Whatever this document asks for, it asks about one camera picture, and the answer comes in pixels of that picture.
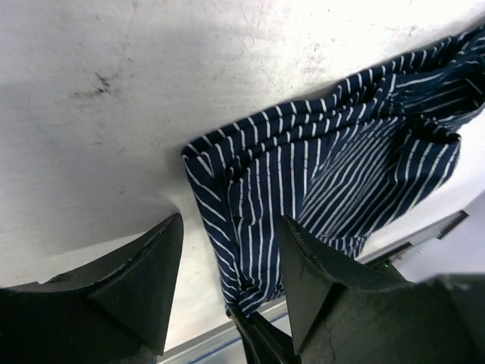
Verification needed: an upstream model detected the aluminium rail frame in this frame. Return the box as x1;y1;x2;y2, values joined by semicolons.
158;210;468;363

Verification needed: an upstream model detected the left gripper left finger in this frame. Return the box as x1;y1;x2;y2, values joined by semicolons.
1;214;183;363

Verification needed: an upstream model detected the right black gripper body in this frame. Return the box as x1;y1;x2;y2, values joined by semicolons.
226;257;402;364

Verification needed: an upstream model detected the navy striped underwear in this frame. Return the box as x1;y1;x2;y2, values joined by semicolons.
181;27;484;315

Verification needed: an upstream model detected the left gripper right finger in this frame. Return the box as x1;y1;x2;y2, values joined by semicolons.
279;217;484;363

